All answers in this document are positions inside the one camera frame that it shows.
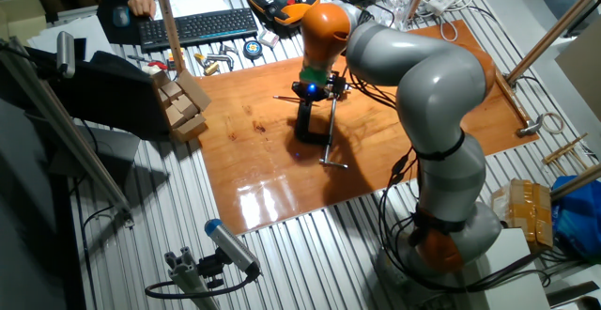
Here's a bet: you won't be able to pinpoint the brown cardboard panel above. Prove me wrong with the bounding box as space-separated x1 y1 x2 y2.
556 16 601 123

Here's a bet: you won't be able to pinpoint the aluminium profile post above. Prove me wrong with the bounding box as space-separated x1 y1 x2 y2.
163 246 222 310

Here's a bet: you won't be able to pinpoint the beige cardboard box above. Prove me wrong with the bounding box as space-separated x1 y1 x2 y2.
0 0 48 43

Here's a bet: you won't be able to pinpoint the small white pink box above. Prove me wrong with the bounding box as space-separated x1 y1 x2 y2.
257 29 281 48

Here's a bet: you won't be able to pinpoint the black camera cable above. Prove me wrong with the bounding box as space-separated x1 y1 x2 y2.
144 267 260 301

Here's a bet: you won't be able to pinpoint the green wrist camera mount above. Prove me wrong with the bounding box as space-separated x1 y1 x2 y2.
299 65 332 85

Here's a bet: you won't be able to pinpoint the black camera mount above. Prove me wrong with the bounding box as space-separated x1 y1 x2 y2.
196 248 226 290

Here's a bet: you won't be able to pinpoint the chrome faucet part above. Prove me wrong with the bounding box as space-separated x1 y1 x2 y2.
206 41 239 71

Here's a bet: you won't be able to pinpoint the pale tape ring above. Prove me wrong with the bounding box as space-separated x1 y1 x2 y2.
542 111 567 136

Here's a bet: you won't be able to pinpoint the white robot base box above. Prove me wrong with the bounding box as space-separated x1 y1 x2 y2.
450 227 553 310

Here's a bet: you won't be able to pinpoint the blue plastic bag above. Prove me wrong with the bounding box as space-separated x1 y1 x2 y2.
551 174 601 262

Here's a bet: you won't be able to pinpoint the black mouse pad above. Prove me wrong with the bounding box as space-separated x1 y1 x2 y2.
97 0 156 46

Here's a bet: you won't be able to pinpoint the black metal C-clamp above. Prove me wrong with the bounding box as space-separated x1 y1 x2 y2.
294 72 351 169

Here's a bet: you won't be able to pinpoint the black computer keyboard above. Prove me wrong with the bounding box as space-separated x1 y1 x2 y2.
137 8 259 52

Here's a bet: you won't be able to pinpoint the bundle of wooden sticks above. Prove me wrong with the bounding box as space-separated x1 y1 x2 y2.
542 132 591 175

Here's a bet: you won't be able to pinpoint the white paper sheets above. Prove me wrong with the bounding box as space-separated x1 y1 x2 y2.
143 0 231 20
27 14 114 62

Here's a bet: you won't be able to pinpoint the red handled tool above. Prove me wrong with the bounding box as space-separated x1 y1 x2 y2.
127 54 169 71

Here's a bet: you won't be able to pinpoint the grey flat panel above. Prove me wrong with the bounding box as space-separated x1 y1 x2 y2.
46 124 142 189

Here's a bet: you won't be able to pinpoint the plain silver camera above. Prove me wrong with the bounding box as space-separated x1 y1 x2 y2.
55 31 76 79

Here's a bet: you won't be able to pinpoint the round black tape measure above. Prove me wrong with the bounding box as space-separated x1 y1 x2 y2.
242 39 264 61

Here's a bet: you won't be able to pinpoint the glossy orange wooden board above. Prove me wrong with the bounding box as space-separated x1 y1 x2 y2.
194 18 540 236

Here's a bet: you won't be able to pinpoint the silver camera blue cap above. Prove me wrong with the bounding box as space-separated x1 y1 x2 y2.
204 218 262 278

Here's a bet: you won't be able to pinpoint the brass fitting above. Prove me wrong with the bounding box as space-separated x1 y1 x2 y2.
194 54 221 77

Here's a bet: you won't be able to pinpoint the grey metal frame beam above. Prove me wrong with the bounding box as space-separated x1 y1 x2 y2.
0 37 135 226

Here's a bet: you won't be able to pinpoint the wooden edge strip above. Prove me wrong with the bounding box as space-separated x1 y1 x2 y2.
492 68 532 131

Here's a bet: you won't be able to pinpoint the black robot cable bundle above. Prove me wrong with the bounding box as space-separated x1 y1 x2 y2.
347 65 553 297

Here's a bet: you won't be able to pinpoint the taped cardboard package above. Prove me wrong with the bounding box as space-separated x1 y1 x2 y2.
490 178 555 250

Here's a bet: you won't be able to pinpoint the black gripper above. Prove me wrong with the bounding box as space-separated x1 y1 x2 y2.
291 80 332 104

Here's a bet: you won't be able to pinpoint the small metal clamp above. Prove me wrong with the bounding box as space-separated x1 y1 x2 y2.
516 114 546 138

